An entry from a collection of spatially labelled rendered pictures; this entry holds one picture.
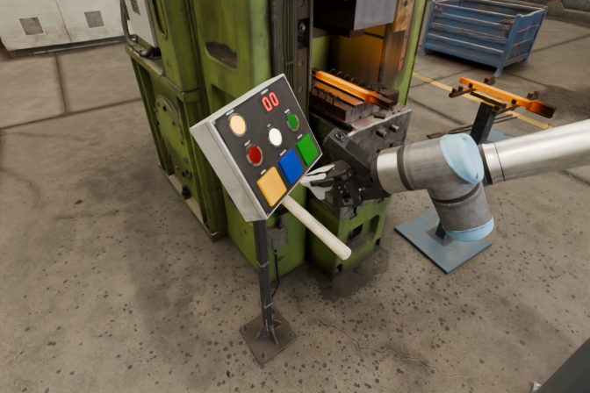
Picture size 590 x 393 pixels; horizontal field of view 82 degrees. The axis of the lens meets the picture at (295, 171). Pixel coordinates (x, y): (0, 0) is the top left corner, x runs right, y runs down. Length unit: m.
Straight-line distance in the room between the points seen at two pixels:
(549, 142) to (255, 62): 0.83
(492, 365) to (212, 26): 1.86
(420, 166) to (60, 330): 1.84
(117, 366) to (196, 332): 0.34
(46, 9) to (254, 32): 5.32
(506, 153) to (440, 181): 0.21
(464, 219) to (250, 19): 0.82
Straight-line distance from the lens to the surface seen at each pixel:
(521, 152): 0.81
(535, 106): 1.74
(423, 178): 0.65
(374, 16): 1.29
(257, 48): 1.17
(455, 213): 0.69
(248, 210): 0.88
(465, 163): 0.63
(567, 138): 0.83
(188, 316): 1.89
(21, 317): 2.25
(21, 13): 6.35
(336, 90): 1.47
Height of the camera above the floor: 1.56
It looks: 36 degrees down
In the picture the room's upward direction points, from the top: straight up
